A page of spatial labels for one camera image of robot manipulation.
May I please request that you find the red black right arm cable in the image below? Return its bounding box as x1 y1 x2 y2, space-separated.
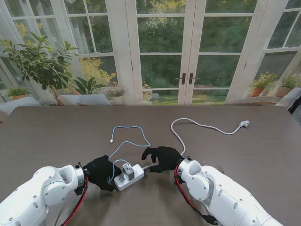
174 164 219 226

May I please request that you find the printed garden window backdrop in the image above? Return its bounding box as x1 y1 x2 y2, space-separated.
0 0 301 107

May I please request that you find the red black arm cable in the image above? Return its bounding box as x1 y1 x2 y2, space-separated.
61 175 89 226
174 164 219 226

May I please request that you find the light blue braided USB cable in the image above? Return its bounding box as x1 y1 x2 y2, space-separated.
107 126 151 184

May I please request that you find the red black left arm cable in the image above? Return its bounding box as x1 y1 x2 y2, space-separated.
61 175 89 226

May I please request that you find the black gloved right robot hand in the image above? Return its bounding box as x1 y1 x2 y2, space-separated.
140 146 184 174

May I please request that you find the white power strip with cord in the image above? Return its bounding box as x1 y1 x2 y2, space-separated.
113 118 251 192

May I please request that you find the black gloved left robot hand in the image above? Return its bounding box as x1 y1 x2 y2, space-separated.
82 155 116 193

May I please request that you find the grey USB charger adapter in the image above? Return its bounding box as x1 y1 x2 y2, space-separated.
121 162 136 181

